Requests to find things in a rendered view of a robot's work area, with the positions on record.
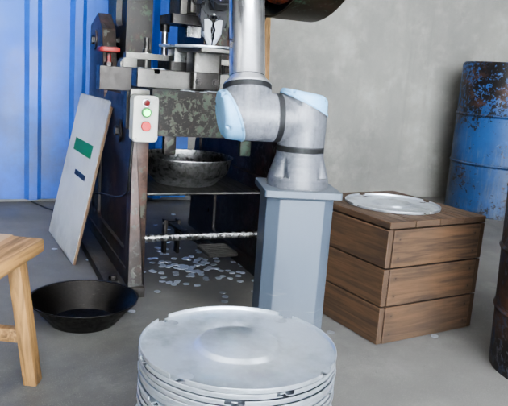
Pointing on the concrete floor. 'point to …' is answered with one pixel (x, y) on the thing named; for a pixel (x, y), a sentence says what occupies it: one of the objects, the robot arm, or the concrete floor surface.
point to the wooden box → (401, 270)
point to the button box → (137, 130)
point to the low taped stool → (8, 264)
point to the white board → (80, 173)
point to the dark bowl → (83, 304)
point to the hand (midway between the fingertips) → (211, 43)
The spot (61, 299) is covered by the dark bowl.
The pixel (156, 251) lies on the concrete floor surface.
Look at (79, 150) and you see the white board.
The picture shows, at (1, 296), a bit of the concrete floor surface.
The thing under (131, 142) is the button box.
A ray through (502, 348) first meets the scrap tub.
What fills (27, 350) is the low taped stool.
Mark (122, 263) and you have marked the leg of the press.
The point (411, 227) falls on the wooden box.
